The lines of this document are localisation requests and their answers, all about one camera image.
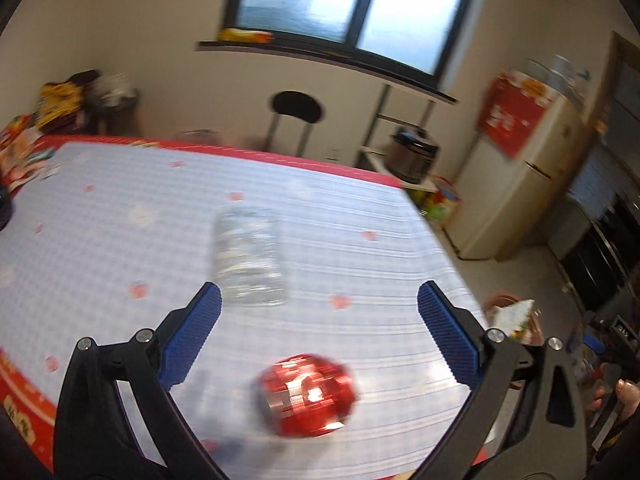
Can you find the red foil wrapper ball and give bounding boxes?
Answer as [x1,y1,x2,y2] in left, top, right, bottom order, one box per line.
[251,353,362,438]

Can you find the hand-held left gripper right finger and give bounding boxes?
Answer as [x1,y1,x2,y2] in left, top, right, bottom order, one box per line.
[416,280,587,480]

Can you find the waste basket with bag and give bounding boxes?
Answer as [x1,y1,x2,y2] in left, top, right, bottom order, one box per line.
[485,295,543,346]

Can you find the pile of yellow clothes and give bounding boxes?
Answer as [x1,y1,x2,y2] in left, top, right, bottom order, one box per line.
[37,82,83,128]

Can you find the cream refrigerator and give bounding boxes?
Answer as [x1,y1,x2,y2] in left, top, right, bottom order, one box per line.
[442,92,588,261]

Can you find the person's right hand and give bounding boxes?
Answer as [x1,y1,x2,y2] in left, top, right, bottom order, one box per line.
[585,377,640,418]

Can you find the colourful snack bags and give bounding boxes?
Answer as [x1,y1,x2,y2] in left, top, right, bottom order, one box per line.
[0,115,61,191]

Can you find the dark-framed window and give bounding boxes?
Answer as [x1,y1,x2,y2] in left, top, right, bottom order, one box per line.
[222,0,483,86]

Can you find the dark window sill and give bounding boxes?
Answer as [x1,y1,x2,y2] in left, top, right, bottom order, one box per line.
[196,40,458,105]

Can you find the metal shelf rack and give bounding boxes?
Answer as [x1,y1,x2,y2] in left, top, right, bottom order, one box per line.
[357,82,438,193]

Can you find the dark rice cooker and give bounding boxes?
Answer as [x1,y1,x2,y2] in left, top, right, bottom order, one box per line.
[384,130,441,186]

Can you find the person's right forearm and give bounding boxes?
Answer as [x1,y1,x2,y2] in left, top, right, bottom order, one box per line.
[590,410,640,468]

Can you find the black kitchen cabinet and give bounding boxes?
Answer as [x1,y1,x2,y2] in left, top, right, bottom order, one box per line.
[547,190,640,313]

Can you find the clear glass containers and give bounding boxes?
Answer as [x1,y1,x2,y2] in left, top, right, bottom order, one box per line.
[525,52,593,106]

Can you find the grey bag with plastic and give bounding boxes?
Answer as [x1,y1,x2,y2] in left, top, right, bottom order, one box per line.
[75,70,138,133]

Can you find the red cardboard box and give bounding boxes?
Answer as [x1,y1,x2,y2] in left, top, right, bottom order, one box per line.
[477,72,558,158]

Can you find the yellow snack packet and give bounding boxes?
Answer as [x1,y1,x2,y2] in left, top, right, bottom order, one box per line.
[217,27,273,45]

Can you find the colourful toy box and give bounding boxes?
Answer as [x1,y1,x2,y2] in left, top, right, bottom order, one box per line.
[422,177,461,226]

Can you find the black gourd-shaped bottle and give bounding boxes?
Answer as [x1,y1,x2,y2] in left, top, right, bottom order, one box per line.
[0,185,16,231]

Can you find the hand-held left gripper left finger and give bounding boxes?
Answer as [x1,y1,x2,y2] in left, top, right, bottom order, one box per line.
[52,281,236,480]

